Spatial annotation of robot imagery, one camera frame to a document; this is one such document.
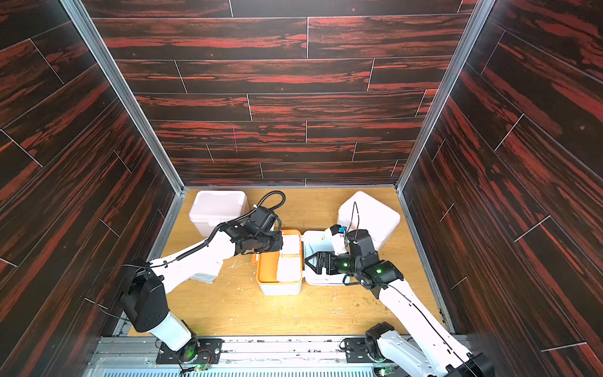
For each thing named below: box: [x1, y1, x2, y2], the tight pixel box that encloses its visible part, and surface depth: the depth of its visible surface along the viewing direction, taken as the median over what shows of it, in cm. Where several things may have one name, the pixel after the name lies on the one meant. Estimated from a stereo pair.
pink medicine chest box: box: [188, 190, 250, 238], surface depth 96 cm
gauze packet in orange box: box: [276, 234, 301, 282], surface depth 84 cm
